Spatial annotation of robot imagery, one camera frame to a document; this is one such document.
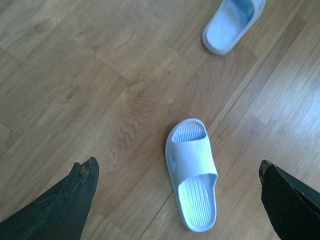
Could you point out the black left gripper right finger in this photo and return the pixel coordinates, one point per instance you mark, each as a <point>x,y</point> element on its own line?
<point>293,207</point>

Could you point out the white slide sandal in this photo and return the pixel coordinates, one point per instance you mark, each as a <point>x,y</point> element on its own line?
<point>193,174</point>
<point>230,22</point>

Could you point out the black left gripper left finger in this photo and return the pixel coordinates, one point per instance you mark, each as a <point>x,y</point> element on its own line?
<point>61,212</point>

